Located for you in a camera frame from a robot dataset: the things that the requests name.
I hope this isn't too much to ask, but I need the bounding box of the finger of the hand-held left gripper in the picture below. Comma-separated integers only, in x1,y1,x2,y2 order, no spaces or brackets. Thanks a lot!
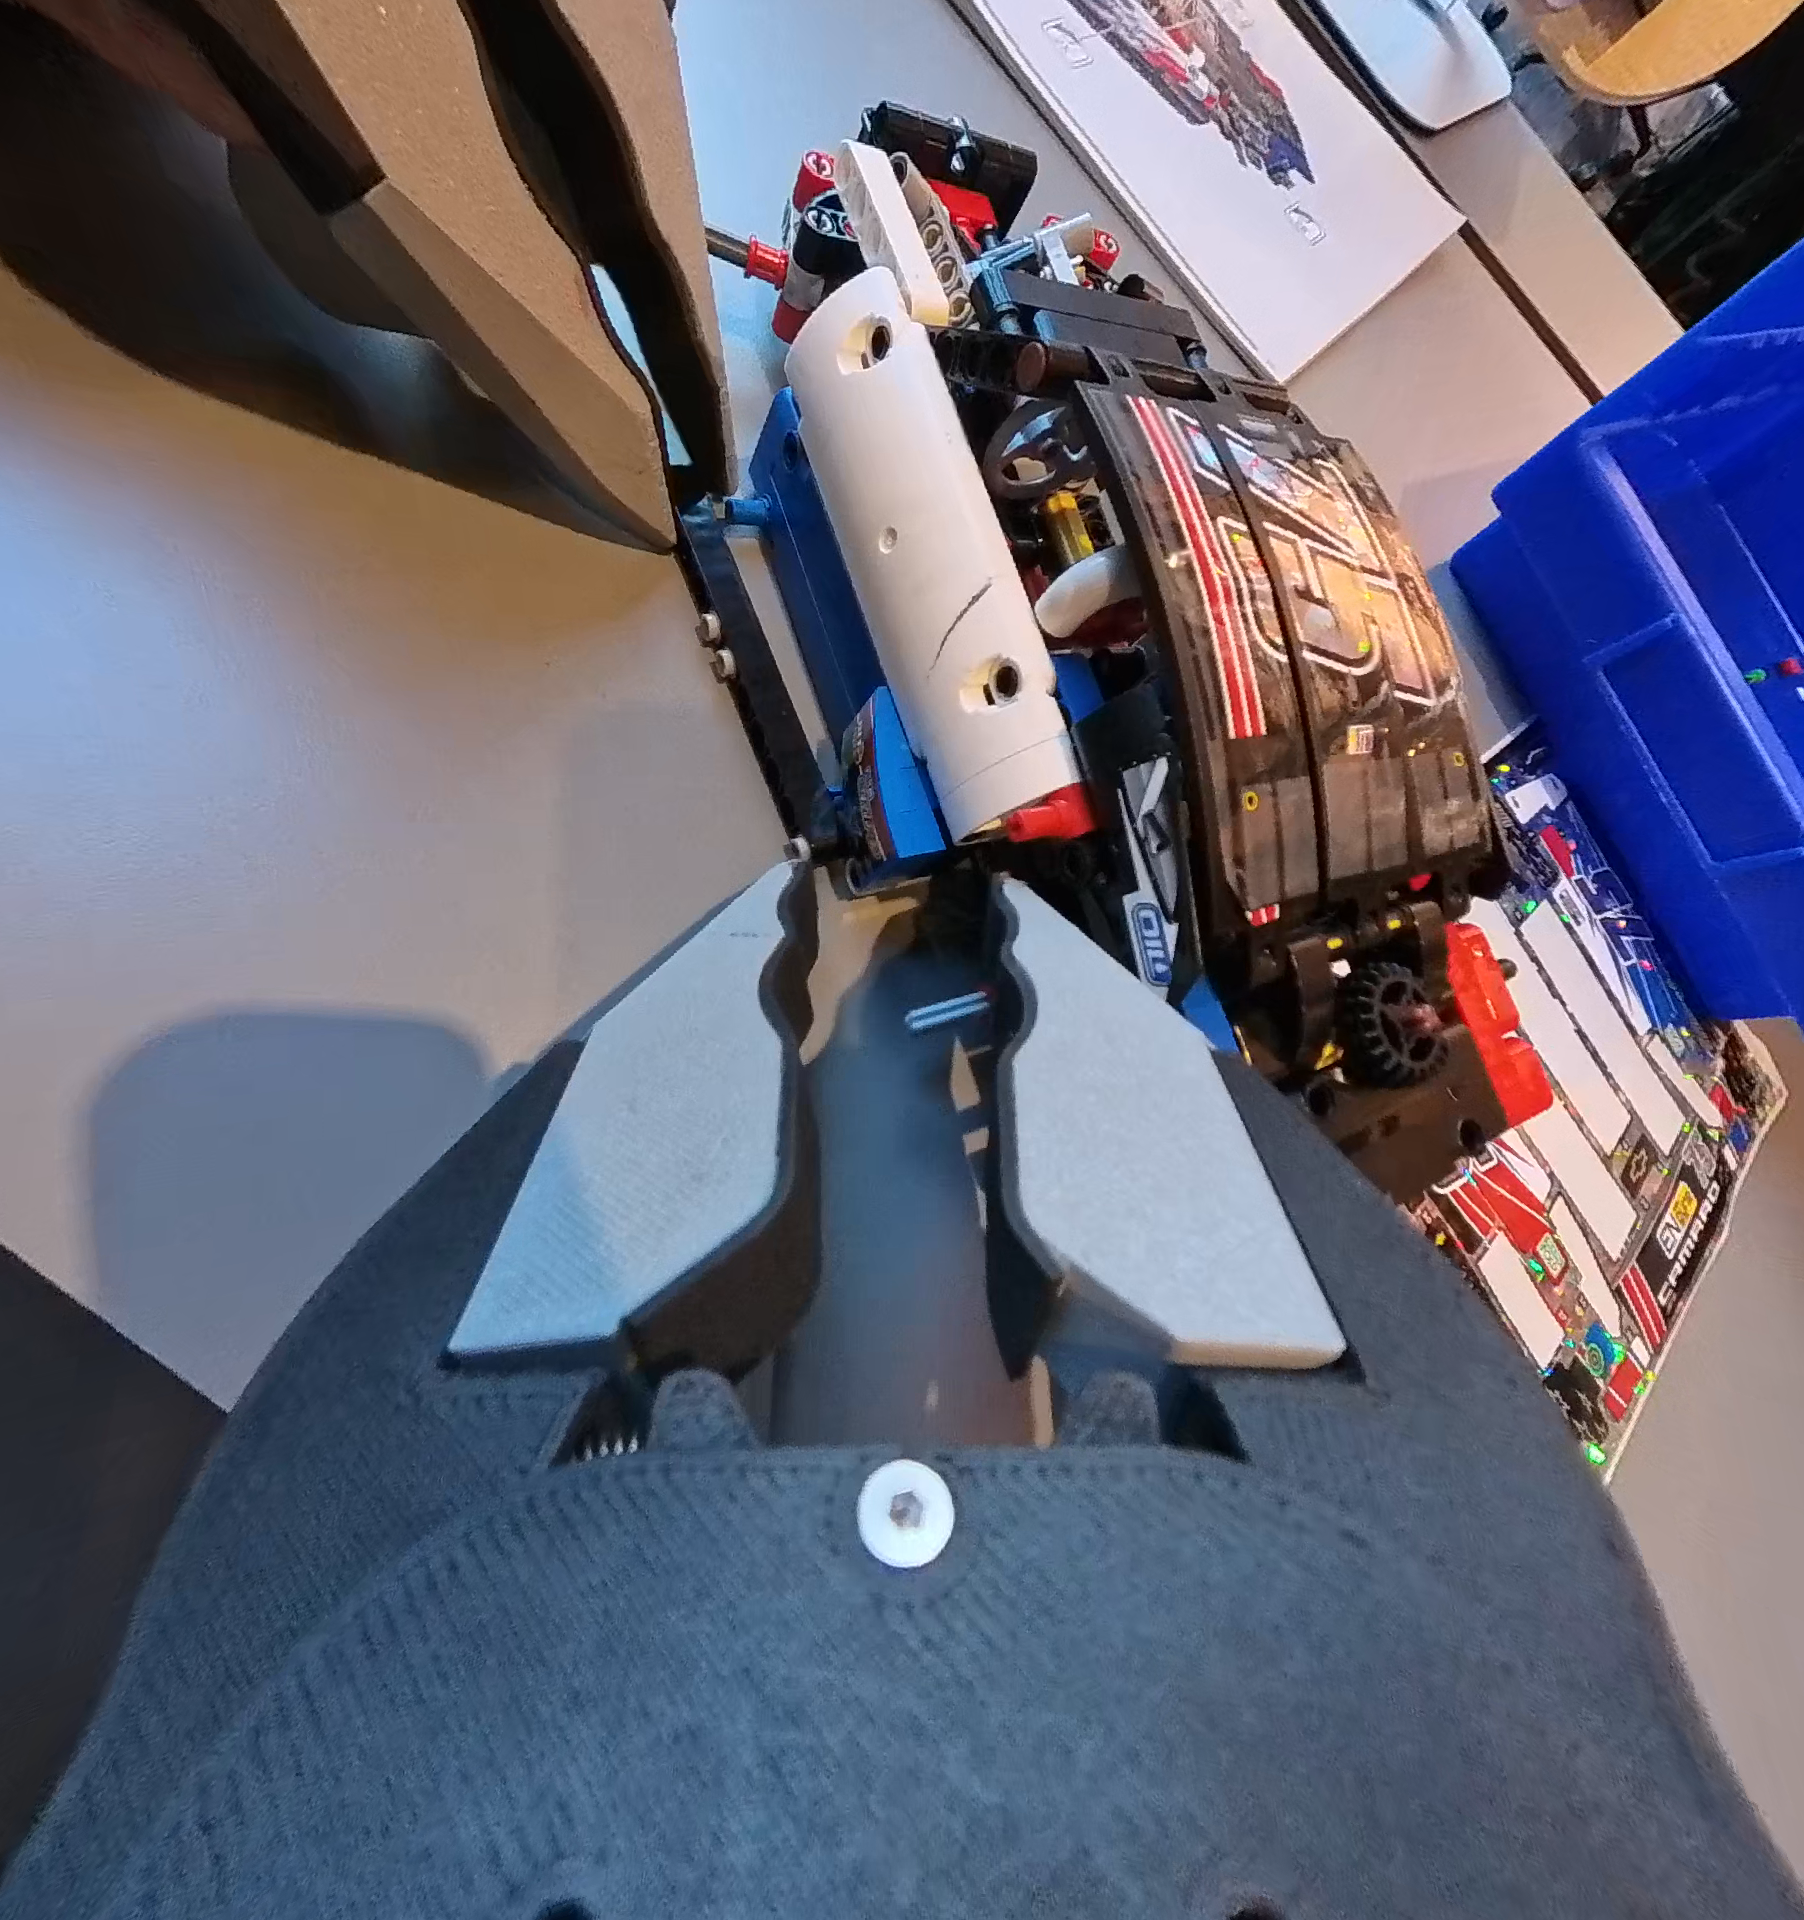
200,0,683,545
545,0,746,507

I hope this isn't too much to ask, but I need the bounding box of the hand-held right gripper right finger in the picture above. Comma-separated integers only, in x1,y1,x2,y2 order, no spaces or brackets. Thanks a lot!
981,874,1350,1382

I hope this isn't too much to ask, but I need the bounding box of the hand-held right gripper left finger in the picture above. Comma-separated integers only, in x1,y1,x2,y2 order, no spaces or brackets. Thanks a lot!
446,873,824,1385

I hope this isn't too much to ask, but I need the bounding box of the toy brick car model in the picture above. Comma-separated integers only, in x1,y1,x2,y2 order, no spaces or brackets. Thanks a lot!
697,92,1534,1197

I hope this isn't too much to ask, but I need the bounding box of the long black toy beam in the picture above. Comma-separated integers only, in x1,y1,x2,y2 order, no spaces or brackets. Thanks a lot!
675,490,849,860

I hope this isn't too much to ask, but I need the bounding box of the sticker sheet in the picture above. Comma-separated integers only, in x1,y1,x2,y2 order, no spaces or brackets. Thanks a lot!
1406,722,1790,1492

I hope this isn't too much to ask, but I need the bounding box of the flat instruction booklet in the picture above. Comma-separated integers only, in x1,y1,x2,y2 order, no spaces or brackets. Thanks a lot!
960,0,1474,385

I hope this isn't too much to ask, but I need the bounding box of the blue plastic bin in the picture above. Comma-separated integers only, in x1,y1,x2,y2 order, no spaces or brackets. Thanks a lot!
1454,220,1804,1058

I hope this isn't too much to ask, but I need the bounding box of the white rounded tray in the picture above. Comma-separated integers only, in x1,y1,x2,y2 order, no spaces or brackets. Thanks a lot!
1309,0,1524,134

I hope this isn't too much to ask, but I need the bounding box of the wooden board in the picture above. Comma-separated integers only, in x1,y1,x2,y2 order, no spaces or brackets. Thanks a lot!
1530,0,1804,111

